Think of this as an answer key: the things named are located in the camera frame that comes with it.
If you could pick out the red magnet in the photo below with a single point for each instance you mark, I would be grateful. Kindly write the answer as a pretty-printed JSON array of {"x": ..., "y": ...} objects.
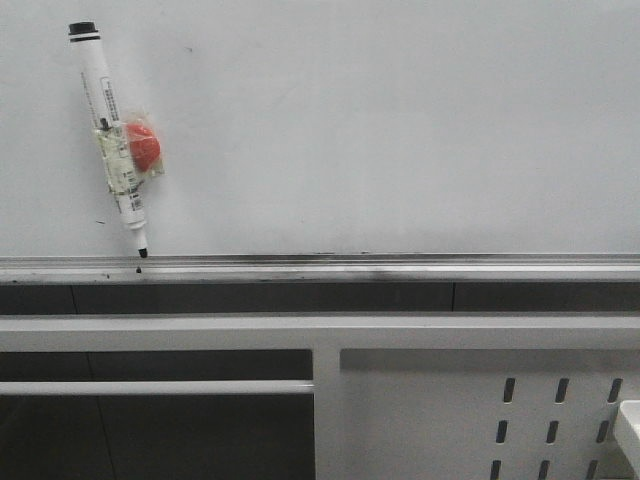
[{"x": 144, "y": 145}]

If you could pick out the white whiteboard marker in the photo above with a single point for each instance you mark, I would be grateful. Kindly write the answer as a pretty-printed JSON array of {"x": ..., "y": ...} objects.
[{"x": 123, "y": 177}]

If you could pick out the white whiteboard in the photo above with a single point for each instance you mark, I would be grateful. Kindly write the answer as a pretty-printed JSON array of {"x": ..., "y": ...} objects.
[{"x": 298, "y": 127}]

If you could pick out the white metal rack frame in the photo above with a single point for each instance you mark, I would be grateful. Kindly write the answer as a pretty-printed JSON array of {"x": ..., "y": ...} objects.
[{"x": 326, "y": 336}]

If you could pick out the aluminium whiteboard tray rail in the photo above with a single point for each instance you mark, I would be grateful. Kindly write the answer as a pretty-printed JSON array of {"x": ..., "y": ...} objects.
[{"x": 331, "y": 268}]

